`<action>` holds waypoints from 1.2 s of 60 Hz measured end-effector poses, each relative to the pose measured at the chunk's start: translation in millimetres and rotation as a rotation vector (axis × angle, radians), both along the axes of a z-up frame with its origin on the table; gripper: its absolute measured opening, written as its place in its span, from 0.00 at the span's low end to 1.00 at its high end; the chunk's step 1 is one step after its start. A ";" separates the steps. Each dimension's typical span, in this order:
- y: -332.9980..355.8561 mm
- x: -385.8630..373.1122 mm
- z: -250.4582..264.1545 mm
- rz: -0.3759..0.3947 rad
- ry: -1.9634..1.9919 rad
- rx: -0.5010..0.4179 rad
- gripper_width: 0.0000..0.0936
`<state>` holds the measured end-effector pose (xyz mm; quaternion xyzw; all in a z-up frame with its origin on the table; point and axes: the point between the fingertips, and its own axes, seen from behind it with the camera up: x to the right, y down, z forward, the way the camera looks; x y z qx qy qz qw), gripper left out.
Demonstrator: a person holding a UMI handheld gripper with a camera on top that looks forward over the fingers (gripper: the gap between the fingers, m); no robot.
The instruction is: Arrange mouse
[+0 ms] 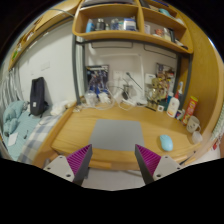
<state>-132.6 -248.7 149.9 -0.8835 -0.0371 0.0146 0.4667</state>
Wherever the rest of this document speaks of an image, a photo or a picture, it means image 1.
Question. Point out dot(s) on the black backpack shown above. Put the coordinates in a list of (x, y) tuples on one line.
[(38, 96)]

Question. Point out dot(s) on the small white clock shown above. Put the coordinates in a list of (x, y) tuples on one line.
[(160, 108)]

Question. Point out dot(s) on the red chips can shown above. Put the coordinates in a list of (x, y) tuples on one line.
[(190, 108)]

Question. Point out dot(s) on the white wall socket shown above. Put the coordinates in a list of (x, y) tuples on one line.
[(117, 75)]

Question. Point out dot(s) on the white power strip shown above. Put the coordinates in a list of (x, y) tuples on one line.
[(128, 101)]

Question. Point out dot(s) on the colourful printed box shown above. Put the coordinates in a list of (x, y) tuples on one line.
[(165, 70)]

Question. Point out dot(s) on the wooden shelf unit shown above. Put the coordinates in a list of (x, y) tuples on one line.
[(133, 36)]

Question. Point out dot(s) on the clear plastic cup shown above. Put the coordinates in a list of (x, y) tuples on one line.
[(197, 137)]

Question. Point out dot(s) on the white printed mug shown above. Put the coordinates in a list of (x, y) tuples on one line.
[(192, 124)]

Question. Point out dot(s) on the small white charger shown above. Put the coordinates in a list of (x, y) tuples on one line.
[(104, 97)]

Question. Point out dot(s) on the bed with teal bedding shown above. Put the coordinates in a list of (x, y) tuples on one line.
[(20, 133)]

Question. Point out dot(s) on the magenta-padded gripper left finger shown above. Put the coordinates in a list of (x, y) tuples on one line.
[(60, 165)]

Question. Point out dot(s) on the white crumpled cloth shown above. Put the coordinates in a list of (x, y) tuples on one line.
[(61, 107)]

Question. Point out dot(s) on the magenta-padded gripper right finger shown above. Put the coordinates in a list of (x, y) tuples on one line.
[(165, 165)]

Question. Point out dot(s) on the clear plastic jar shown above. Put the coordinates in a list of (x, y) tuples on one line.
[(90, 99)]

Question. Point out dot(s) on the white lotion bottle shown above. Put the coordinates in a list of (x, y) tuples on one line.
[(173, 107)]

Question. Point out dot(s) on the metal cup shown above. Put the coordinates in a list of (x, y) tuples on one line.
[(127, 90)]

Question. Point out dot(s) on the grey mouse pad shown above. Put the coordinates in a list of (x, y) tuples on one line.
[(116, 135)]

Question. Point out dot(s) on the robot model kit box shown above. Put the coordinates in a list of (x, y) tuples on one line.
[(96, 78)]

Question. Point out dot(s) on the light blue computer mouse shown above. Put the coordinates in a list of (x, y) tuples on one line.
[(166, 142)]

